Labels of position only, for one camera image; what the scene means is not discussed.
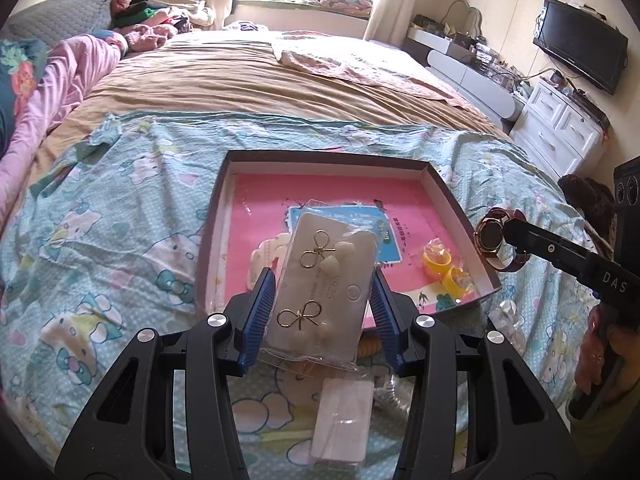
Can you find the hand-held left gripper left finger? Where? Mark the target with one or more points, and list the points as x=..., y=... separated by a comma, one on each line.
x=257, y=320

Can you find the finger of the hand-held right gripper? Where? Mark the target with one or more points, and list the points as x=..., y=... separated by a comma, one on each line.
x=550, y=250

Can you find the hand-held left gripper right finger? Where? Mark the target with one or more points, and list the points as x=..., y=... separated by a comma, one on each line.
x=385, y=320

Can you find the rose gold wristwatch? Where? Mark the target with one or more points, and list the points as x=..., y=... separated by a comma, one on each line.
x=492, y=234

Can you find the earring card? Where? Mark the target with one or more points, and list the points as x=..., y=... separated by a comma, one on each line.
x=320, y=280

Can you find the shallow cardboard box pink lining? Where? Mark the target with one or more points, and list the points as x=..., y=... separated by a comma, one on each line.
x=350, y=195

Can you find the person's right forearm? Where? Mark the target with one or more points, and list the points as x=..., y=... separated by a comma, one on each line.
x=615, y=425

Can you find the person's right hand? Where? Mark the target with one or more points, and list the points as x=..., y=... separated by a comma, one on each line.
x=592, y=360

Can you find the brown fuzzy cushion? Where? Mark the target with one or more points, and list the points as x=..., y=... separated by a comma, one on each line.
x=590, y=200

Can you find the white pearly hair clip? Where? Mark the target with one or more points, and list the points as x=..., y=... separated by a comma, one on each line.
x=265, y=256

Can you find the blue booklet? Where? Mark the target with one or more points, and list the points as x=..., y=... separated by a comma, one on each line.
x=392, y=247

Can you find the clear plastic bag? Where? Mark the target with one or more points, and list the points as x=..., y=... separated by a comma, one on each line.
x=505, y=325

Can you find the small white box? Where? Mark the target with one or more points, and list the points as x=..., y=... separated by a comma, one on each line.
x=342, y=420

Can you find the white drawer cabinet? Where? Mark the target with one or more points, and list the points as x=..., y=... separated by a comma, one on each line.
x=550, y=130

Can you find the cartoon cat printed sheet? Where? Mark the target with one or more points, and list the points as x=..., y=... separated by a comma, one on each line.
x=125, y=240

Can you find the grey and white desk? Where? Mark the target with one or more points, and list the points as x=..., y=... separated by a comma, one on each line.
x=465, y=72

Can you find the black flat television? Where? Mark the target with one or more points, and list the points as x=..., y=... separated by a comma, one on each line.
x=580, y=42

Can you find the desk mirror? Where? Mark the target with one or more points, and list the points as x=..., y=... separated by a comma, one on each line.
x=475, y=20

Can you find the brown bed sheet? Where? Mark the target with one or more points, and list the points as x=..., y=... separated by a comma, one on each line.
x=210, y=80

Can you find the pink plush garment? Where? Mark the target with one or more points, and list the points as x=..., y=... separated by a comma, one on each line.
x=150, y=36

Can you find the pink quilt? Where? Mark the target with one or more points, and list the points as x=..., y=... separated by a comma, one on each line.
x=70, y=80

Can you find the pile of clothes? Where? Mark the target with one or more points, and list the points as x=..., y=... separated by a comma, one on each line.
x=160, y=12

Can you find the clothes on window seat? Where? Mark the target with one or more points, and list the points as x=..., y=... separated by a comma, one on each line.
x=330, y=0

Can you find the blue floral pillow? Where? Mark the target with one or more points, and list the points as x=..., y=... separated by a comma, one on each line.
x=17, y=85

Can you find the grey quilted headboard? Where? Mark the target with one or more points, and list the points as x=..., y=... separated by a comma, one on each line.
x=65, y=12

